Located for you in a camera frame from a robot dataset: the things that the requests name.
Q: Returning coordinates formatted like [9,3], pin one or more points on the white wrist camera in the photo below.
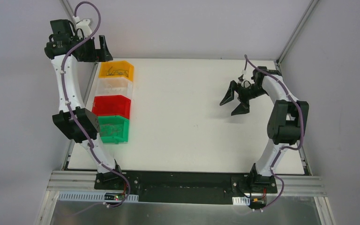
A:
[82,27]
[243,82]

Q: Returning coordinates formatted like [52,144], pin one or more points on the green plastic bin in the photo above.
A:
[114,129]

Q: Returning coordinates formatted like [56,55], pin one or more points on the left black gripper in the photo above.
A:
[94,49]

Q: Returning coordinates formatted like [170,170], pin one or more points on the clear plastic bin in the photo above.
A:
[114,86]

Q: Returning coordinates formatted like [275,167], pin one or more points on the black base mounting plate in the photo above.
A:
[186,187]

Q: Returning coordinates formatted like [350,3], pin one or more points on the orange plastic bin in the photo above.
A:
[115,69]

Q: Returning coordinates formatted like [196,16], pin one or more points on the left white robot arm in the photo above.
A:
[67,46]

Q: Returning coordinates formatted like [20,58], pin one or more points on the white slotted cable duct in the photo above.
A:
[83,196]

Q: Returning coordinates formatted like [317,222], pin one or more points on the red plastic bin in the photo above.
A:
[115,105]

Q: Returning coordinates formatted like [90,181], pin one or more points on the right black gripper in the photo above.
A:
[244,93]

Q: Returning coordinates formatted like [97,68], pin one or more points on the aluminium frame rail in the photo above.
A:
[72,181]

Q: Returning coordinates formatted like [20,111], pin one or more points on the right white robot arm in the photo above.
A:
[286,125]

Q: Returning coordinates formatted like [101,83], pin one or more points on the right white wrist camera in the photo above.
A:
[243,82]

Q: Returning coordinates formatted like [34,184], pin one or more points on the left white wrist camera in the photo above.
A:
[82,27]

